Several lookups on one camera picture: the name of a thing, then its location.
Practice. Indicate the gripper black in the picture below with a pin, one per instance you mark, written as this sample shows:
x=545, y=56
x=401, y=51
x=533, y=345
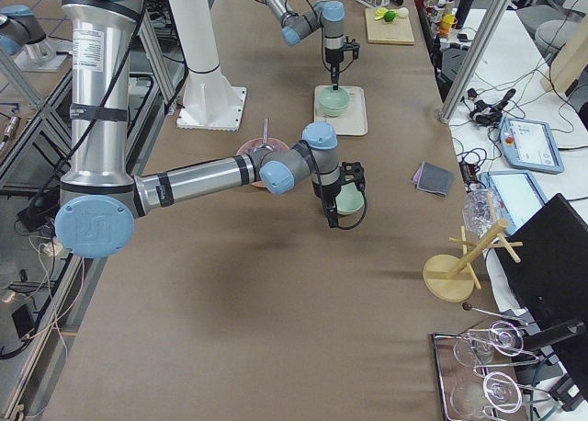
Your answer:
x=332, y=55
x=320, y=191

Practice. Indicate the green bowl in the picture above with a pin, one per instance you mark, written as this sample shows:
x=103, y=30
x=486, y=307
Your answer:
x=350, y=200
x=331, y=98
x=332, y=112

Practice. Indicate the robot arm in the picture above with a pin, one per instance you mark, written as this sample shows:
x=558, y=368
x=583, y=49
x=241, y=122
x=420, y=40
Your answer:
x=100, y=200
x=328, y=16

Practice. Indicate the green bowl on tray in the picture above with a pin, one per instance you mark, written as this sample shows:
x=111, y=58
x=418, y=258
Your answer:
x=332, y=112

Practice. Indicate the cream serving tray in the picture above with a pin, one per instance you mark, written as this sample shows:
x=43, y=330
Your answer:
x=353, y=120

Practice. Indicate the bamboo cutting board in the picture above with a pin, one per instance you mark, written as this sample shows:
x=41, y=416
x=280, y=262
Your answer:
x=397, y=32

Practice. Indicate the white garlic bulb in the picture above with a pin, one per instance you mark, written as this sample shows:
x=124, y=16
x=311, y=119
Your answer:
x=402, y=12

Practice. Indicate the grey folded cloth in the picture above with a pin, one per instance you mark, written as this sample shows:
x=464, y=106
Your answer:
x=433, y=179

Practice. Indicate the pink bowl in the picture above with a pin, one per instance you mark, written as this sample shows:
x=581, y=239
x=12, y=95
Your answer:
x=273, y=143

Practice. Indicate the wooden mug tree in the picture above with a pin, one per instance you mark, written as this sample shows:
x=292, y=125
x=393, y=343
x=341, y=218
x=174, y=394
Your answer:
x=452, y=278

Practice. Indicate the teach pendant near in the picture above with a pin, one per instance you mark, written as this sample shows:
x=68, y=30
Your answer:
x=519, y=193

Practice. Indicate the teach pendant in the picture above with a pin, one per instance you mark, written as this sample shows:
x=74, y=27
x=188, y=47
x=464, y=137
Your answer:
x=519, y=193
x=529, y=144

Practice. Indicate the teach pendant far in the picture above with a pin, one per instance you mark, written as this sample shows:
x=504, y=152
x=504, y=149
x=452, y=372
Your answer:
x=529, y=144

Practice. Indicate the wine glass upper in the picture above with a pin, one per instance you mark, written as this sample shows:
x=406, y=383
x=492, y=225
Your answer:
x=477, y=347

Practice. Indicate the wine glass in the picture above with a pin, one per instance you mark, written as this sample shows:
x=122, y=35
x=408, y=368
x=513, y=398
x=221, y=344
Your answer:
x=477, y=347
x=495, y=395

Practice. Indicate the black monitor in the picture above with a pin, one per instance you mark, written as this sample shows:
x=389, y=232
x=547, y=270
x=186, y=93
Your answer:
x=550, y=280

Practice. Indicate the wine glass lower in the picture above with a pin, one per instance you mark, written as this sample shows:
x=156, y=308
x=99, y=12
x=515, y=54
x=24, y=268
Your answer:
x=495, y=395

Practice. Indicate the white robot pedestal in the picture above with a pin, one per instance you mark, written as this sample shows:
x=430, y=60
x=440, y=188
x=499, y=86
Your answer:
x=209, y=101

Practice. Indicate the aluminium frame post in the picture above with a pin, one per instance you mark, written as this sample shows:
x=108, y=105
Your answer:
x=484, y=33

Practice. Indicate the wire glass rack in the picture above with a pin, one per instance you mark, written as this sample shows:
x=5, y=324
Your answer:
x=449, y=373

